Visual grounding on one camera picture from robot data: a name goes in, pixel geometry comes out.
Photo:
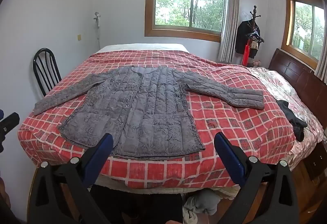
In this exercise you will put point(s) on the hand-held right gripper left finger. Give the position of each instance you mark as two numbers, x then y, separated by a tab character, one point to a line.
103	151

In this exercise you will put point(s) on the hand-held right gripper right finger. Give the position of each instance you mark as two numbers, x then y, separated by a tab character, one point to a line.
230	155

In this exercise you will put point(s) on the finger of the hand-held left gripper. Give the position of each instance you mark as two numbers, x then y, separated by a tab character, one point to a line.
9	123

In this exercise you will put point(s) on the grey quilted jacket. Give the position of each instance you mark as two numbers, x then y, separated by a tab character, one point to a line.
145	114

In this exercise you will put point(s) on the grey white clothes pile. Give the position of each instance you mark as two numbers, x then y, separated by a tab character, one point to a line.
201	203

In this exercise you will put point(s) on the red plaid blanket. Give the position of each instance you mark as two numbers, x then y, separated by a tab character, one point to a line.
230	134

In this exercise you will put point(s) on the black metal chair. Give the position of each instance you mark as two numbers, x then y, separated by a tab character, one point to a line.
46	70

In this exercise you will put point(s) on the black cloth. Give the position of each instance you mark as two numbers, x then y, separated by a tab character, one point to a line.
293	119

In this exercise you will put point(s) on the pink floral satin quilt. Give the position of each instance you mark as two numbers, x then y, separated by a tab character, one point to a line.
278	86

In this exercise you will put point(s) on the dark wooden nightstand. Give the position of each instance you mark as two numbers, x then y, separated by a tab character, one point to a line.
316	160

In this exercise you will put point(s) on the red hanging tassel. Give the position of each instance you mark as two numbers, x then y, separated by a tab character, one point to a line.
246	55

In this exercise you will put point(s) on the white bed sheet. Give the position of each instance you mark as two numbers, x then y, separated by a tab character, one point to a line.
143	46

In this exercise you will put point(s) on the black and red items on dresser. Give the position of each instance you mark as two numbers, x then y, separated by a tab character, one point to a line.
241	40

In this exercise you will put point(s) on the grey curtain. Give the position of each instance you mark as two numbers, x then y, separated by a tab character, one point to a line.
228	22
322	60

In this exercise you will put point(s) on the wooden coat rack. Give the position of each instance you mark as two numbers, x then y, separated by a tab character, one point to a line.
253	13

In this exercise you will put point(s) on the white wall fixture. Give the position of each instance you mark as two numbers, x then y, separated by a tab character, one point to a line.
96	19

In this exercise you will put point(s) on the small wooden frame window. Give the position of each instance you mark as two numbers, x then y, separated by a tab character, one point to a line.
306	27

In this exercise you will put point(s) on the large wooden frame window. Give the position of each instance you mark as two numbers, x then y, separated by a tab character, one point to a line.
189	4

